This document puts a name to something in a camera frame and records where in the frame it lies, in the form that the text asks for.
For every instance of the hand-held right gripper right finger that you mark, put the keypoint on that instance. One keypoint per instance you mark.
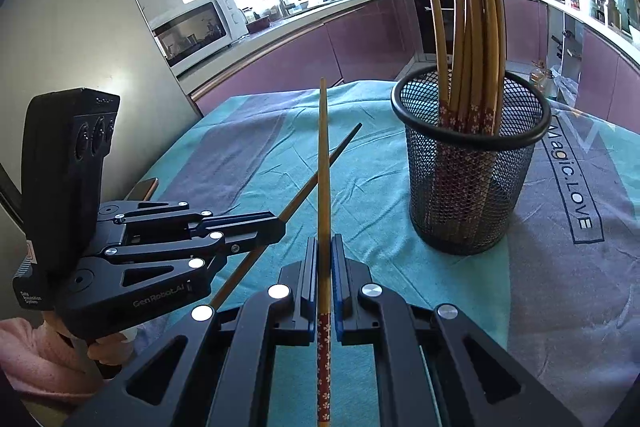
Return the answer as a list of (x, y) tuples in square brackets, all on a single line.
[(337, 277)]

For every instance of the white kitchen countertop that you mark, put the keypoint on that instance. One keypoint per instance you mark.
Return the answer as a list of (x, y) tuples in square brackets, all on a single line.
[(300, 19)]

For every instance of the bundle of wooden chopsticks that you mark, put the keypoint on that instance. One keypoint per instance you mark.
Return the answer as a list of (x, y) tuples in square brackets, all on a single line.
[(467, 57)]

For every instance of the person's left hand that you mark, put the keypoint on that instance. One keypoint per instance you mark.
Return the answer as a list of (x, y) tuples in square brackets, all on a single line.
[(110, 349)]

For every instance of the clear plastic bag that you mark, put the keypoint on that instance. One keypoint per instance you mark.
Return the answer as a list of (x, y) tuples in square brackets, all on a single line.
[(565, 84)]

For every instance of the person's left forearm pink sleeve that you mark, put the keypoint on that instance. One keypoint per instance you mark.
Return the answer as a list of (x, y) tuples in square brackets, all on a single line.
[(30, 357)]

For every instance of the black mesh utensil holder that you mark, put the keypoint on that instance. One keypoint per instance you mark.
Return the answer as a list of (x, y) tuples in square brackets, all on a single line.
[(522, 187)]

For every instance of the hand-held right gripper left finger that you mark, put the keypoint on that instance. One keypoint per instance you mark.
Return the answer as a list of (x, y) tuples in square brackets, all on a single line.
[(312, 272)]

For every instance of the grey refrigerator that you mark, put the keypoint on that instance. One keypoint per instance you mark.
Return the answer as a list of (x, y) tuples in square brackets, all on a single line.
[(90, 32)]

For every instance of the yellow cooking oil bottle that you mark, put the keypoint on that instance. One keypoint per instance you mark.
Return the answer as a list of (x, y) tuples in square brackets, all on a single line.
[(541, 79)]

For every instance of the wooden chopstick red floral end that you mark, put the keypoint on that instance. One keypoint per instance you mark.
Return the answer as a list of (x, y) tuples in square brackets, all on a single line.
[(320, 172), (324, 167)]

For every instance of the teal plastic bag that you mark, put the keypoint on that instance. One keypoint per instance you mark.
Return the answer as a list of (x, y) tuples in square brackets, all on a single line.
[(622, 9)]

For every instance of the teal and grey tablecloth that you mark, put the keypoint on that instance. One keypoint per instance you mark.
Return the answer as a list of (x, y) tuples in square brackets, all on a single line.
[(380, 207)]

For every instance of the purple kitchen cabinets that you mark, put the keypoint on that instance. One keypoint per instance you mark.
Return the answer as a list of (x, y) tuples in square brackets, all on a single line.
[(300, 57)]

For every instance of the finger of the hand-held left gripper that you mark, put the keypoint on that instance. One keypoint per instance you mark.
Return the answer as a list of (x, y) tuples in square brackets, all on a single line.
[(160, 302), (240, 222)]

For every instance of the white microwave oven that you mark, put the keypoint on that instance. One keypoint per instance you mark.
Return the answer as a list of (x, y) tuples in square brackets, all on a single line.
[(200, 29)]

